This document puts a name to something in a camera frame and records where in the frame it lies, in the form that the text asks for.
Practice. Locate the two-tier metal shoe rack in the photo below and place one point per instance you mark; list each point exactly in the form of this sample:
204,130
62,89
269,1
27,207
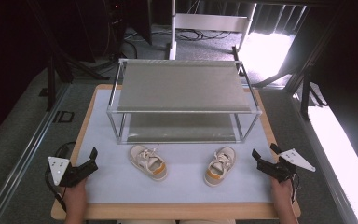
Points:
183,87

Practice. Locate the person's right hand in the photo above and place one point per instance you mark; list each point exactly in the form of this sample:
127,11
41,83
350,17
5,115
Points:
282,193

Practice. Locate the beige sneaker with orange heel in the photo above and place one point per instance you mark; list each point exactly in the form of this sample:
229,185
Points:
220,166
149,163

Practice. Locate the black metal stand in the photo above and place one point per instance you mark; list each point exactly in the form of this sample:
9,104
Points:
305,93

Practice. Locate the aluminium floor rail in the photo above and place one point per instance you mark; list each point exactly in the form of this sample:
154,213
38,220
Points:
21,152

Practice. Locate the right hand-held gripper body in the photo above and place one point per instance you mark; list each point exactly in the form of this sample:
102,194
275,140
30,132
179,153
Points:
279,169

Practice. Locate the pale table mat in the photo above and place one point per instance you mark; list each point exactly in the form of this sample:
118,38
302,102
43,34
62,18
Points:
183,189

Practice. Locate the dark computer tower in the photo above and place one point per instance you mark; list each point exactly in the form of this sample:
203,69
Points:
115,28

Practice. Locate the white desk frame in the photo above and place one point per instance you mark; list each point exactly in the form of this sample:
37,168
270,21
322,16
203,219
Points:
211,22

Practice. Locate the black tripod stand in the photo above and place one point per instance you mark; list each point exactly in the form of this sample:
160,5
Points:
51,81

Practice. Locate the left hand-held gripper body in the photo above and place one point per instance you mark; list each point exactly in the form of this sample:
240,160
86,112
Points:
57,168

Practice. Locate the person's left hand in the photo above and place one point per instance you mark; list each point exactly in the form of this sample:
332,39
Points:
75,196

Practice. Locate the black floor socket cover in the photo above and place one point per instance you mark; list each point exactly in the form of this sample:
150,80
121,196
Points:
64,116

